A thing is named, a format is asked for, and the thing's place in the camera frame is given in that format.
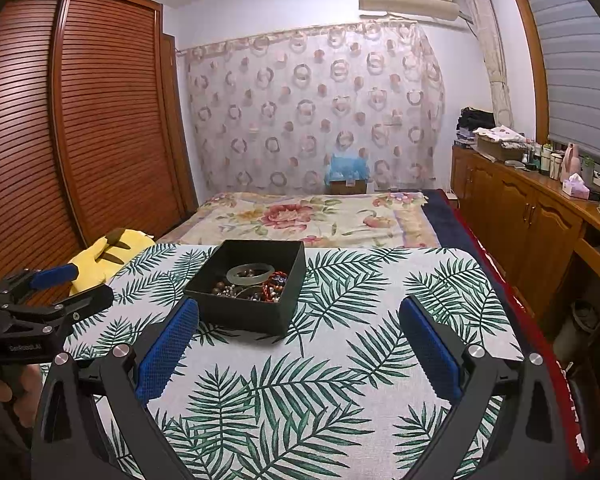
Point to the circle print sheer curtain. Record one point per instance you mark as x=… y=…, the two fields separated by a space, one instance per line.
x=305 y=110

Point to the grey bin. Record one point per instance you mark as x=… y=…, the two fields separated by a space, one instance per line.
x=580 y=322

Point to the black square box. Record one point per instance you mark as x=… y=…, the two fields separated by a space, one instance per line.
x=240 y=317

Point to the brown slatted wooden wardrobe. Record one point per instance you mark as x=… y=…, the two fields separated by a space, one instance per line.
x=80 y=110

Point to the blue plastic bag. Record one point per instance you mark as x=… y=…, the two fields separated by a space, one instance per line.
x=345 y=167

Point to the tied beige window curtain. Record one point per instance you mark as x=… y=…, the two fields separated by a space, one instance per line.
x=492 y=50

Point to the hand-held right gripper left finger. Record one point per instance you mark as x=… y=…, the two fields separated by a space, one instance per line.
x=170 y=350

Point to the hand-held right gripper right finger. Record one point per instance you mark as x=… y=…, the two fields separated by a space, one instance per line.
x=430 y=350

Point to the grey window blind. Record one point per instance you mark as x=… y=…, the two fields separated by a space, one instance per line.
x=570 y=60

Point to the pink tissue box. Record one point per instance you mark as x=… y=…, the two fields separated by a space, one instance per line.
x=575 y=187

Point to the white dotted cloth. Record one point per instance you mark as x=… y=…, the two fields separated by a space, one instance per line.
x=500 y=133

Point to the wooden window frame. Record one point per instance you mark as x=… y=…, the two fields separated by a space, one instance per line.
x=527 y=50

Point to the yellow plush pillow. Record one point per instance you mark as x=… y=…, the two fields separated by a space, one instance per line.
x=92 y=262

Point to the brown wooden cabinet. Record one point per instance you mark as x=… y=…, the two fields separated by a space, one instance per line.
x=520 y=220

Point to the floral blanket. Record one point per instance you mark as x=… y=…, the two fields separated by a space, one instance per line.
x=305 y=215

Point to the brown cardboard box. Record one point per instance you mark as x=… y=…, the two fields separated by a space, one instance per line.
x=347 y=186

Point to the stack of folded clothes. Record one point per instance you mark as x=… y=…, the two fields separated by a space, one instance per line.
x=472 y=120

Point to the leaf print tablecloth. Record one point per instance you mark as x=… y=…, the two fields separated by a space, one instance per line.
x=330 y=360

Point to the pale translucent jade bangle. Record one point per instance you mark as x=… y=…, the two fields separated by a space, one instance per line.
x=232 y=275

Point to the row of toiletry bottles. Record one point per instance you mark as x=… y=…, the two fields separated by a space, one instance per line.
x=550 y=157

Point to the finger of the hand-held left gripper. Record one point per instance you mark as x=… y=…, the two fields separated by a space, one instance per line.
x=55 y=276
x=82 y=302

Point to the dark blue red-edged blanket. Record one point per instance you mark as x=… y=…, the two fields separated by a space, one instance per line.
x=445 y=220

